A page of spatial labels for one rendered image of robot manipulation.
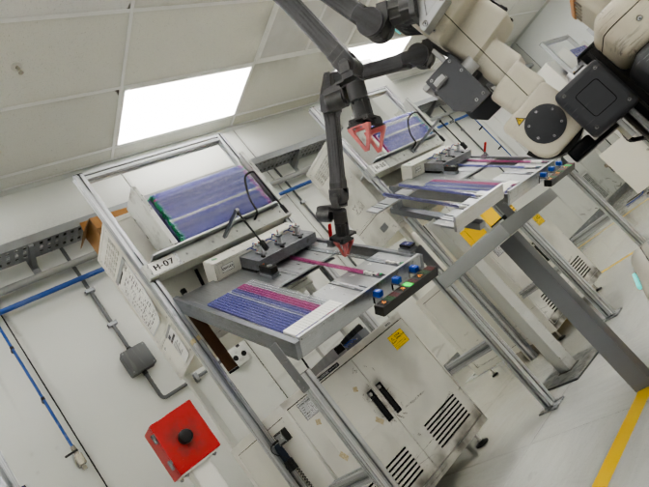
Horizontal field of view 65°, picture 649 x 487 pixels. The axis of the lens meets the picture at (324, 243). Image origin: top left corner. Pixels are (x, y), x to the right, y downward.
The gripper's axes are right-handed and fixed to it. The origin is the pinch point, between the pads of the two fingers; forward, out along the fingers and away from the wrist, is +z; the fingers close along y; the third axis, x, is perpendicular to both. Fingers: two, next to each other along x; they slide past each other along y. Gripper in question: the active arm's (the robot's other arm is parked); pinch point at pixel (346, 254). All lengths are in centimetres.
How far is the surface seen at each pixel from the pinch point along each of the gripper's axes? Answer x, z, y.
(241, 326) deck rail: 5, 0, 60
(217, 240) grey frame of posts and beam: -47, -10, 29
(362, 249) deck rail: 2.3, 0.9, -8.1
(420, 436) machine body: 45, 57, 21
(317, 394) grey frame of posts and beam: 42, 11, 63
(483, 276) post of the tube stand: 42, 18, -37
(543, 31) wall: -215, -43, -748
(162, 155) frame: -87, -45, 23
